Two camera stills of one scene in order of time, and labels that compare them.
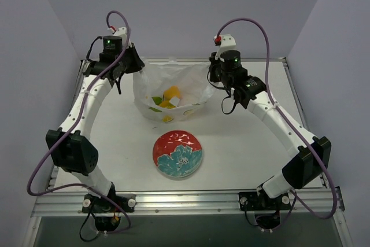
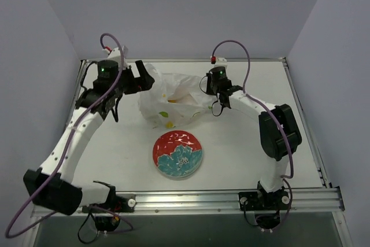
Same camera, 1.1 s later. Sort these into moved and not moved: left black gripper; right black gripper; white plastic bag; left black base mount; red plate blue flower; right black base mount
Moved: right black gripper; white plastic bag; left black gripper
Not moved: left black base mount; red plate blue flower; right black base mount
